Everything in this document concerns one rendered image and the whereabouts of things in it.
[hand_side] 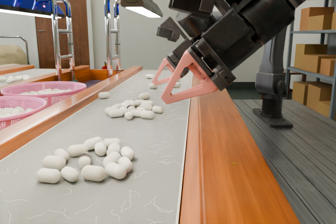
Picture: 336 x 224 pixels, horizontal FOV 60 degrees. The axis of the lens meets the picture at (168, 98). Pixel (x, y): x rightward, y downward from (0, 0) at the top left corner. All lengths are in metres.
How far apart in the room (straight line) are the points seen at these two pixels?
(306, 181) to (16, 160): 0.52
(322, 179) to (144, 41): 4.78
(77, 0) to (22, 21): 1.05
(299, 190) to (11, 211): 0.46
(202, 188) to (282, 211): 0.09
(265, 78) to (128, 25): 4.46
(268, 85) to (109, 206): 0.69
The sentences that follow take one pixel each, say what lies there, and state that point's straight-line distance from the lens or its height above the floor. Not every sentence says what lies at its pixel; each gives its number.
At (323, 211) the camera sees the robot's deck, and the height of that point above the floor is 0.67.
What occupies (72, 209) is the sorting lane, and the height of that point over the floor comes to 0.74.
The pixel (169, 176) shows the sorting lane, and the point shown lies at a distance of 0.44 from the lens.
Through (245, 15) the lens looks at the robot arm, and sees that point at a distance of 0.40.
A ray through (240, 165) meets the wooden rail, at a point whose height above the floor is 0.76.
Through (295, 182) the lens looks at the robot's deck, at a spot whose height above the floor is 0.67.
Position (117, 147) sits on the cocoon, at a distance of 0.50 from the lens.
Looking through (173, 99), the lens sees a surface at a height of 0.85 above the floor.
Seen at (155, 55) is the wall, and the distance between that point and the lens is 5.26.
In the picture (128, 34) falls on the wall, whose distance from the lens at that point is 5.29.
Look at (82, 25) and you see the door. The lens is 5.41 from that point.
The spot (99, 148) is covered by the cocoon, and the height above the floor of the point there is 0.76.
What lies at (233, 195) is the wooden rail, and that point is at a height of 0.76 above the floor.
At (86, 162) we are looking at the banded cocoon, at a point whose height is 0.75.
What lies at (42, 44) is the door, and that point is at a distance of 5.66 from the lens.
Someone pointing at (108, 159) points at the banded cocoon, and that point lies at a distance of 0.46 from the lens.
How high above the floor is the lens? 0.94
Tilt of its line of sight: 12 degrees down
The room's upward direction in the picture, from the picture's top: straight up
